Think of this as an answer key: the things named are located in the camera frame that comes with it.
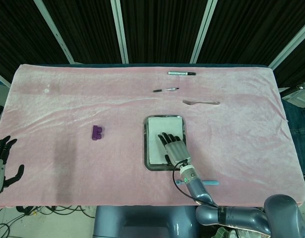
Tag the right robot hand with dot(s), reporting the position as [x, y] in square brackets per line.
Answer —
[177, 151]

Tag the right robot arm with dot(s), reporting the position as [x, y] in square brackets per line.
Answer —
[199, 191]

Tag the metal tray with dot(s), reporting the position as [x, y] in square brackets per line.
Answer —
[145, 148]

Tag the light blue toothbrush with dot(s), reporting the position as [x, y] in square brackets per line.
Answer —
[213, 183]

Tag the metal fork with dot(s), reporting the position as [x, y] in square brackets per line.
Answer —
[201, 102]

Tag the black ballpoint pen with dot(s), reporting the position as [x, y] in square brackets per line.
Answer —
[167, 89]

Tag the green white marker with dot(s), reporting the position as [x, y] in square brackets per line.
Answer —
[179, 73]

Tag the blue-grey robot torso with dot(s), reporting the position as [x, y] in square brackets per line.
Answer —
[142, 223]

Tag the purple plastic block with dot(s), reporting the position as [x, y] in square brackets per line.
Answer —
[97, 133]

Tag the pink plush table cloth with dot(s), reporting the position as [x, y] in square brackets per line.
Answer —
[92, 104]

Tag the blue denim fabric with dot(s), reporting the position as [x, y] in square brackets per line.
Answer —
[298, 134]

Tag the white box device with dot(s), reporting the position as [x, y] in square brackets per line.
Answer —
[301, 96]

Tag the white frame post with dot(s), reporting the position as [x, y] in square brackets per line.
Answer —
[204, 32]
[291, 45]
[58, 32]
[120, 32]

